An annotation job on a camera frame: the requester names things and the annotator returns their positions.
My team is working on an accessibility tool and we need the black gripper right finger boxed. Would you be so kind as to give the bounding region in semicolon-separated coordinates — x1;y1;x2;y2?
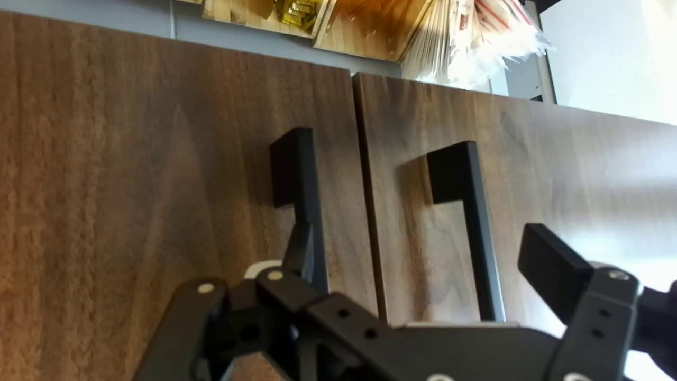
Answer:
519;221;595;323

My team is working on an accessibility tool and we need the walnut cupboard door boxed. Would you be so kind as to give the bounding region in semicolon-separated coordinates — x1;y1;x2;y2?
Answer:
356;74;677;332
0;13;376;381

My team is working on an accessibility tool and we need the black door handle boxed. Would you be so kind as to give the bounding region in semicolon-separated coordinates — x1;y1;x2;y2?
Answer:
269;126;329;293
425;140;505;321

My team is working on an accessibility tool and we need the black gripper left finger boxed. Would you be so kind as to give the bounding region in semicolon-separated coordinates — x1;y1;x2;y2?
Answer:
253;221;326;295

